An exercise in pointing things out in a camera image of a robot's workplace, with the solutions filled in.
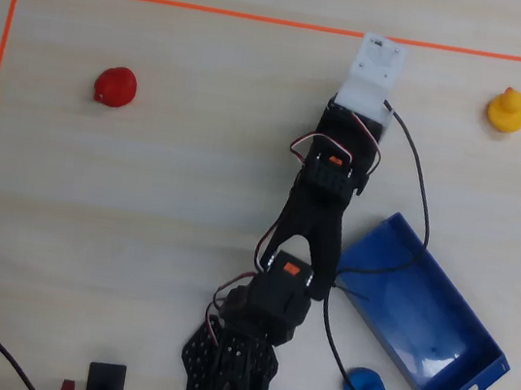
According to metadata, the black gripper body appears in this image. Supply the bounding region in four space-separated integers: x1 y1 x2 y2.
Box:
314 93 388 156

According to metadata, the yellow rubber duck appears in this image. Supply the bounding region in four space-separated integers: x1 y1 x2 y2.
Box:
484 83 521 136

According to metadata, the blue plastic box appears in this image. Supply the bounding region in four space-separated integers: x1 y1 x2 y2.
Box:
316 204 521 390

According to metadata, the red rubber duck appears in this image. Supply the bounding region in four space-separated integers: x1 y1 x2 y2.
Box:
90 63 141 112

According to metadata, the blue rubber duck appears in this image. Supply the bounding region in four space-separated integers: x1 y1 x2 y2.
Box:
342 364 395 390

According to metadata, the small black box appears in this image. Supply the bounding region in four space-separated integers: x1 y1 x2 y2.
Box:
85 359 128 390

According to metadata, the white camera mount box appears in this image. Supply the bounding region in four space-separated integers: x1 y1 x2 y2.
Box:
330 28 409 145

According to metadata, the grey camera cable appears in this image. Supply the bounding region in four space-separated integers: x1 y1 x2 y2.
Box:
277 89 450 390

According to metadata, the orange tape frame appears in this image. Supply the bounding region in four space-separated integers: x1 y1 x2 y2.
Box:
0 0 521 390

